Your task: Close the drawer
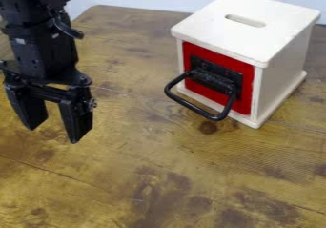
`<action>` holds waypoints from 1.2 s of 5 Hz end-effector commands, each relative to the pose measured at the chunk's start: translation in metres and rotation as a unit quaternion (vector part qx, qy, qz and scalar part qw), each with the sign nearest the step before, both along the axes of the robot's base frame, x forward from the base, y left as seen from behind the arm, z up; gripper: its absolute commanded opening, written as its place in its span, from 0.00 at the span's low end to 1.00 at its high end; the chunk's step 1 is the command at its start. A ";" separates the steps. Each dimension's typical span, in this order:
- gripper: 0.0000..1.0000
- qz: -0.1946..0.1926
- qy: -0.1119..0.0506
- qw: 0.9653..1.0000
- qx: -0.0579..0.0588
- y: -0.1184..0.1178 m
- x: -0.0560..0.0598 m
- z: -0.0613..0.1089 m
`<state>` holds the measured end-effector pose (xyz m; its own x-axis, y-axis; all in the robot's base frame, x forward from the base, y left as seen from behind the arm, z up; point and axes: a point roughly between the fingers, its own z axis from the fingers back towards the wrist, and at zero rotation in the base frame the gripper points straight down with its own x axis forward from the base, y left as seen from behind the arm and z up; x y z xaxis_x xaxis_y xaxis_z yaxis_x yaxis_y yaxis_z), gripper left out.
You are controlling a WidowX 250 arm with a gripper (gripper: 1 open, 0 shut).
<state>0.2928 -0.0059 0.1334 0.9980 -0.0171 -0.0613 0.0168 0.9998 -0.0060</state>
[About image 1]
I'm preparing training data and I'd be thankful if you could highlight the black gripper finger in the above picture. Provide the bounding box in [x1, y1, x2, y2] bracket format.
[58, 87, 96, 144]
[4, 83, 48, 131]

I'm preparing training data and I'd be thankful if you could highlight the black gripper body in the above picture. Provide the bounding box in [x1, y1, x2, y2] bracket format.
[0, 25, 92, 103]

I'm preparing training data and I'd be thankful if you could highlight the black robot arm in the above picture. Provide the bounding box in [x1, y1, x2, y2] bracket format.
[0, 0, 94, 143]

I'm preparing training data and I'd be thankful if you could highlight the red drawer front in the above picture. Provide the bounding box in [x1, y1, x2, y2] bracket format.
[181, 42, 255, 114]

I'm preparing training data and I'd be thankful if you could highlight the white wooden box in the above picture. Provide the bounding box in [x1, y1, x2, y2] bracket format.
[171, 0, 320, 129]

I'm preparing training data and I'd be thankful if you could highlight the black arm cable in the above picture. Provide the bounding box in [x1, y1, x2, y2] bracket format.
[49, 11, 85, 40]

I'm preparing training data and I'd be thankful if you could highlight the black metal drawer handle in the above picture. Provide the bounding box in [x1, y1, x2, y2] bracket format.
[164, 55, 244, 121]

